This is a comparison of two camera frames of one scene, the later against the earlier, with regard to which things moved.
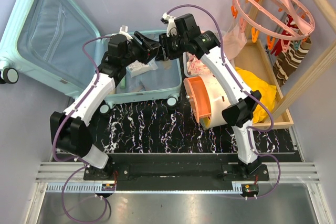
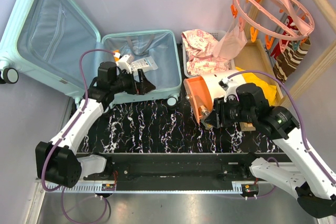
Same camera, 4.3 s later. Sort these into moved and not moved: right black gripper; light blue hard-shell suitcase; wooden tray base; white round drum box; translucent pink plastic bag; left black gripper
Moved: left black gripper; right black gripper
Not moved: translucent pink plastic bag; white round drum box; wooden tray base; light blue hard-shell suitcase
